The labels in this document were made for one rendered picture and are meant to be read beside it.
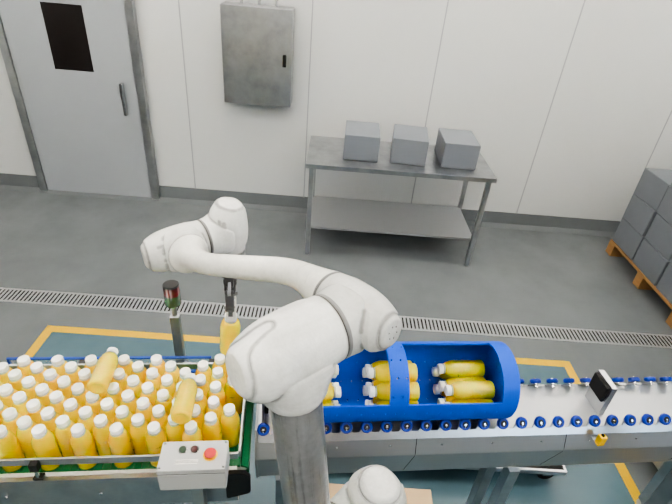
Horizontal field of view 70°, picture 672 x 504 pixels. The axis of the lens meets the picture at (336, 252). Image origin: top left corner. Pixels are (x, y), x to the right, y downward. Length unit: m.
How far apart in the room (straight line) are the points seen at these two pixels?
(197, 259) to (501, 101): 4.13
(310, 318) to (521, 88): 4.36
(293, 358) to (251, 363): 0.07
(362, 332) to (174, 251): 0.57
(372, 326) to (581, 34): 4.44
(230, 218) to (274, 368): 0.60
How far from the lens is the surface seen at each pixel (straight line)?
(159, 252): 1.25
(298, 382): 0.82
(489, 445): 2.06
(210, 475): 1.63
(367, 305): 0.87
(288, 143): 4.91
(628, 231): 5.38
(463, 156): 4.24
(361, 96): 4.75
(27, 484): 2.01
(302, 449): 0.97
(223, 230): 1.30
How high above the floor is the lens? 2.44
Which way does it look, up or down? 33 degrees down
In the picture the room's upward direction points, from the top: 5 degrees clockwise
